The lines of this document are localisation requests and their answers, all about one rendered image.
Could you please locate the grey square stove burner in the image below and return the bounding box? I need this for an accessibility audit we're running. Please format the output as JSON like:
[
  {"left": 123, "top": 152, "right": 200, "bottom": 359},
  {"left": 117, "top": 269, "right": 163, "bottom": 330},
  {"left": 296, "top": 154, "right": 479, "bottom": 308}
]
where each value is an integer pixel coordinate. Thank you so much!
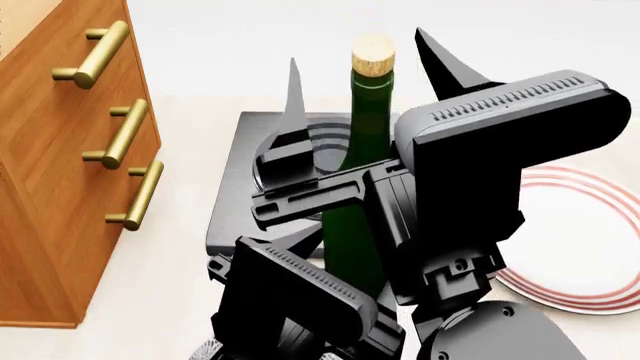
[{"left": 205, "top": 110, "right": 402, "bottom": 261}]

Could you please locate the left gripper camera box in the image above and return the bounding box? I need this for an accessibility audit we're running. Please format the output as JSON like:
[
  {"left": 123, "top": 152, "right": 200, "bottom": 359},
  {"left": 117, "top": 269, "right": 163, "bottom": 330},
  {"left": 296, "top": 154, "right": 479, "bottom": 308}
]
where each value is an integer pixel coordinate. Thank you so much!
[{"left": 218, "top": 235, "right": 379, "bottom": 341}]

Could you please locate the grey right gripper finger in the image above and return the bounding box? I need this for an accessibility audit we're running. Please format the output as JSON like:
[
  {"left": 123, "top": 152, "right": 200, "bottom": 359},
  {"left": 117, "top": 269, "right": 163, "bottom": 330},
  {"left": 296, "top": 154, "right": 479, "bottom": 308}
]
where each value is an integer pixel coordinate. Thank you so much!
[{"left": 256, "top": 57, "right": 322, "bottom": 191}]

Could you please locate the silver wire mesh item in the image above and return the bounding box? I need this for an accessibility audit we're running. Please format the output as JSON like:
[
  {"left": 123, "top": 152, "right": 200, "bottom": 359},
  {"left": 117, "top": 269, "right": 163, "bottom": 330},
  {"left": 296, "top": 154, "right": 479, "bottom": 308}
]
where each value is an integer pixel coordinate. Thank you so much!
[{"left": 188, "top": 336, "right": 231, "bottom": 360}]

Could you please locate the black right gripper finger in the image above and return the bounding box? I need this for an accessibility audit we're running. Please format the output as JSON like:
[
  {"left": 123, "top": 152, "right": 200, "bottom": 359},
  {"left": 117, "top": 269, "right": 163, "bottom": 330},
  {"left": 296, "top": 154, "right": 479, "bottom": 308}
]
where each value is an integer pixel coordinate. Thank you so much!
[
  {"left": 287, "top": 225, "right": 325, "bottom": 261},
  {"left": 414, "top": 27, "right": 507, "bottom": 102}
]

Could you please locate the wooden cabinet with drawers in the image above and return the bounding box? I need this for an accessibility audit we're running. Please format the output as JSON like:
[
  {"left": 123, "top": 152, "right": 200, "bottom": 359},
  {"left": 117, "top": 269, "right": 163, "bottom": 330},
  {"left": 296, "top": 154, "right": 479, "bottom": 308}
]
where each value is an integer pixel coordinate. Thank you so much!
[{"left": 0, "top": 0, "right": 163, "bottom": 330}]

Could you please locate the long brass bar handle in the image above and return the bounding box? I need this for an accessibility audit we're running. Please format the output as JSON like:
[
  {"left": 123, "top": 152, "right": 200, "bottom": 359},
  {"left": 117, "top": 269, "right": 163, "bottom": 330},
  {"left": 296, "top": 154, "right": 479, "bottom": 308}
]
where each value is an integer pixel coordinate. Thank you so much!
[{"left": 51, "top": 19, "right": 131, "bottom": 90}]

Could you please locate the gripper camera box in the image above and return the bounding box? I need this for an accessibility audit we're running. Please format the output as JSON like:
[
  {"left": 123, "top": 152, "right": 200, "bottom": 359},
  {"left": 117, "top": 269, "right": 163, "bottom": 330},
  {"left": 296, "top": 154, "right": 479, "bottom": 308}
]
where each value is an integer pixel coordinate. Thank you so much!
[
  {"left": 218, "top": 235, "right": 379, "bottom": 341},
  {"left": 393, "top": 68, "right": 633, "bottom": 236}
]

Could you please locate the white plate with red rings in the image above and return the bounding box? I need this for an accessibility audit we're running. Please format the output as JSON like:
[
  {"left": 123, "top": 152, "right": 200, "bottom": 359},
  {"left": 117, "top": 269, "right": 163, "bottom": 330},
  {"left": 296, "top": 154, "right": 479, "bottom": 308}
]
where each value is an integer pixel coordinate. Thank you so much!
[{"left": 494, "top": 165, "right": 640, "bottom": 316}]

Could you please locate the green wine bottle with cork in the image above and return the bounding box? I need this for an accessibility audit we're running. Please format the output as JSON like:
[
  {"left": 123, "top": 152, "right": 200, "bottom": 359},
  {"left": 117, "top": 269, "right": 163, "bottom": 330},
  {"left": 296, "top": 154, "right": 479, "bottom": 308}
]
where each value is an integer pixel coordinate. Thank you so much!
[{"left": 321, "top": 35, "right": 397, "bottom": 298}]

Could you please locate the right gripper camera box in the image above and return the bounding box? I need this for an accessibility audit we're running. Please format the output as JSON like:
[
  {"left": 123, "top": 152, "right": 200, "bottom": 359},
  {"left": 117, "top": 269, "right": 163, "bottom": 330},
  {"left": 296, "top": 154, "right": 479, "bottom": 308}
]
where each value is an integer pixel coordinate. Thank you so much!
[{"left": 393, "top": 68, "right": 633, "bottom": 236}]

